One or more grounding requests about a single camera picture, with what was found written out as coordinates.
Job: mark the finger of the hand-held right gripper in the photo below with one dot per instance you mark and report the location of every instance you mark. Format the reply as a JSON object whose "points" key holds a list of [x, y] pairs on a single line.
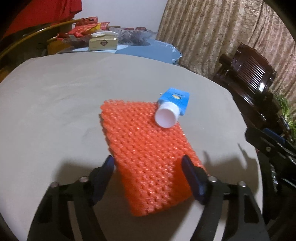
{"points": [[266, 143], [276, 136]]}

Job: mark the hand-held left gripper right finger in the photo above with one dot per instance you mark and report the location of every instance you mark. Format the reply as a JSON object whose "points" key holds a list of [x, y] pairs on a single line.
{"points": [[193, 180]]}

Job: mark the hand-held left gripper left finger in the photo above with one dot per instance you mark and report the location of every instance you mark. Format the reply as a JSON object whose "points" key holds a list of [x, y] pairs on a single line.
{"points": [[106, 171]]}

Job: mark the orange foam net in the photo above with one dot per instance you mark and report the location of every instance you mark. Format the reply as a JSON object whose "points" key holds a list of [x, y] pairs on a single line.
{"points": [[143, 150]]}

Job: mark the green plant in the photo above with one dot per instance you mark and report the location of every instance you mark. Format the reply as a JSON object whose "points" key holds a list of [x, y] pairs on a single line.
{"points": [[285, 106]]}

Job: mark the dark wooden armchair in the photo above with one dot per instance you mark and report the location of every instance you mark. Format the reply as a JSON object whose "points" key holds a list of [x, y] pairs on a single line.
{"points": [[249, 69]]}

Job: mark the blue tube with white cap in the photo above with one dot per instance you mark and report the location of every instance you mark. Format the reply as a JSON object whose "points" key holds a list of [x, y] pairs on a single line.
{"points": [[175, 98]]}

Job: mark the beige patterned curtain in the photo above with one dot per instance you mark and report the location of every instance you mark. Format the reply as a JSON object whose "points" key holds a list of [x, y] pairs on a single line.
{"points": [[208, 34]]}

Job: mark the cardboard tissue box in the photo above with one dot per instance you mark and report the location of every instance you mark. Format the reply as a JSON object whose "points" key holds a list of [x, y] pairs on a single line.
{"points": [[101, 44]]}

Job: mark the blue tablecloth side table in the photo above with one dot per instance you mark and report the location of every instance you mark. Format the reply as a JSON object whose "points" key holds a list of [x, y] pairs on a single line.
{"points": [[150, 49]]}

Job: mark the clear plastic bag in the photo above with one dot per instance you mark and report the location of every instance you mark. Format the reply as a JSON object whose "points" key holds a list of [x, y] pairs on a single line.
{"points": [[134, 37]]}

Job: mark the red snack packet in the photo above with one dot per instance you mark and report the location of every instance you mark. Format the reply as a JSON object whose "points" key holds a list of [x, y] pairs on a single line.
{"points": [[85, 29]]}

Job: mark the red cloth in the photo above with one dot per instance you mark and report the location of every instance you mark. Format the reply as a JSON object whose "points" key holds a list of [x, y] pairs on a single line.
{"points": [[46, 11]]}

